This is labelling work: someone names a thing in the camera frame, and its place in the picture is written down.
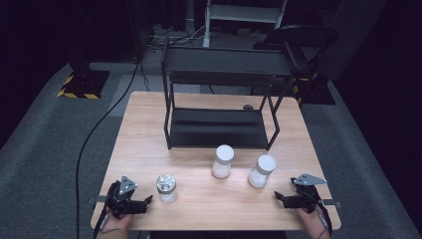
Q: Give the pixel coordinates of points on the white metal frame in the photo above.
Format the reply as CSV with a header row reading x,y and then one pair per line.
x,y
244,15

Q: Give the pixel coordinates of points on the silver-lid glass jar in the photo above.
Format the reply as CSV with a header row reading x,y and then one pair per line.
x,y
167,188

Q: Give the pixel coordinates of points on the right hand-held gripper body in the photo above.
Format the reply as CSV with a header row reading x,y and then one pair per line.
x,y
307,195

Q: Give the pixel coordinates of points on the person's left hand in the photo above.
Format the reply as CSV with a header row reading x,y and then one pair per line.
x,y
116,223

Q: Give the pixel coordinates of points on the black metal two-tier rack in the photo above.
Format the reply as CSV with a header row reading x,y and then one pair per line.
x,y
219,131

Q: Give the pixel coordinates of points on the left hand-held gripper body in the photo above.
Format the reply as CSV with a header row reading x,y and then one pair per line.
x,y
120,199

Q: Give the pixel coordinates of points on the black chair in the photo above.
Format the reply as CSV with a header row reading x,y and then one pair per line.
x,y
298,35

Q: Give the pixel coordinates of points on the small dark round object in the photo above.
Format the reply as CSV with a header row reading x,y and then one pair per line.
x,y
248,107

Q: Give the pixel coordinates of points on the white-lid jar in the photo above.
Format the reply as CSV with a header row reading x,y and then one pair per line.
x,y
222,162
262,172

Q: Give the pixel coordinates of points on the person's right hand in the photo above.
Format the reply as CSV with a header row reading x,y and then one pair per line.
x,y
312,221

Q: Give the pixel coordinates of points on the black stand with striped base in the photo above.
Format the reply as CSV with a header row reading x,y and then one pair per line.
x,y
315,91
84,83

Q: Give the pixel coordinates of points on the grey tape strip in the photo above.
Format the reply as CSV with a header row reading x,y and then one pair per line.
x,y
97,199
332,203

